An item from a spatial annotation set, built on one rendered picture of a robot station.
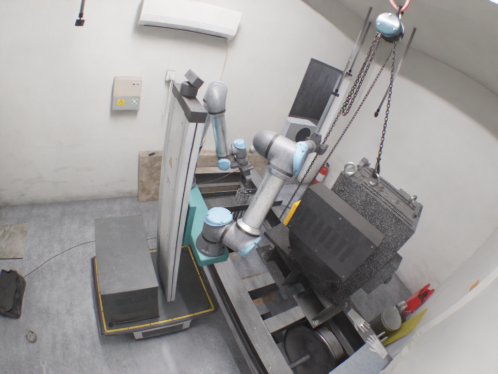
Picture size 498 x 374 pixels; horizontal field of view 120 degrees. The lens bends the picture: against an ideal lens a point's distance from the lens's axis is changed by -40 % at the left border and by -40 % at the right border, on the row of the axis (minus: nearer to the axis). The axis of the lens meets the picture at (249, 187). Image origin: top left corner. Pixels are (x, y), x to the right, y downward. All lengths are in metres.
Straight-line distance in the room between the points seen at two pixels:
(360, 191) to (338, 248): 0.31
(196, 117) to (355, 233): 0.86
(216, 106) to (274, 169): 0.50
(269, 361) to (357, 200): 1.06
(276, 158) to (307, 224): 0.49
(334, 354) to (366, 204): 1.09
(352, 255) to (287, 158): 0.60
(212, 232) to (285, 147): 0.48
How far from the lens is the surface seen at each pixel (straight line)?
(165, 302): 1.90
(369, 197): 1.22
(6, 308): 2.43
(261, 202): 0.96
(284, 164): 0.91
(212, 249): 1.14
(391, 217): 1.22
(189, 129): 0.84
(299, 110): 8.20
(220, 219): 1.02
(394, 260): 1.37
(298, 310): 1.75
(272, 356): 1.56
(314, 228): 1.27
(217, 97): 1.24
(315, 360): 2.01
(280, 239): 1.71
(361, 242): 1.17
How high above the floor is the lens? 2.07
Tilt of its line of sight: 35 degrees down
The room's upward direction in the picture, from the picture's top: 21 degrees clockwise
